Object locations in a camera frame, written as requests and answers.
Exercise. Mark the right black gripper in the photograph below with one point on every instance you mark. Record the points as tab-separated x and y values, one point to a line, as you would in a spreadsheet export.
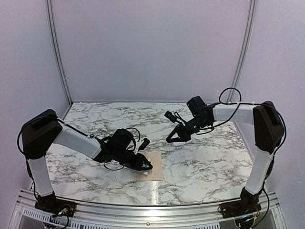
177	130

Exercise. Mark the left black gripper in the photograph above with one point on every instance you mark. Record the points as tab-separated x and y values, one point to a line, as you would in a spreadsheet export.
138	165

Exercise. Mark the green white glue stick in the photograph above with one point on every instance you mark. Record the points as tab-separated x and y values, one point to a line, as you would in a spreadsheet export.
148	166

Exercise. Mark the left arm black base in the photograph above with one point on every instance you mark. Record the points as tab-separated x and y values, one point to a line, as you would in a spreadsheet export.
54	205

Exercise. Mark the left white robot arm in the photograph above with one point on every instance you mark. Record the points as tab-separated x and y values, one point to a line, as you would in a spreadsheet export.
40	133

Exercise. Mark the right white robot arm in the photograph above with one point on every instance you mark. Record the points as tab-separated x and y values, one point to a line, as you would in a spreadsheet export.
269	130

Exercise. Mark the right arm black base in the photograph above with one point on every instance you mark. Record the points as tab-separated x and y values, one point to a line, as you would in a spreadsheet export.
248	203

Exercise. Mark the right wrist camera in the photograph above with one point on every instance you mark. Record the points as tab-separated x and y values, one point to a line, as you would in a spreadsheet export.
174	118

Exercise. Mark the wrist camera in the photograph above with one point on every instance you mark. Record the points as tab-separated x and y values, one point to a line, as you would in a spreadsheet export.
141	145
174	118

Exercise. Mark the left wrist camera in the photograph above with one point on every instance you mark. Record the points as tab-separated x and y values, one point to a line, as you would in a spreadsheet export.
141	145

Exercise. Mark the right aluminium corner post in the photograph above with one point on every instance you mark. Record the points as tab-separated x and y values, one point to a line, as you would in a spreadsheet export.
245	44

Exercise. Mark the curved aluminium front rail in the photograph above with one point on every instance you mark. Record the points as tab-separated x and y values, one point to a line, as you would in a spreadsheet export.
87	215

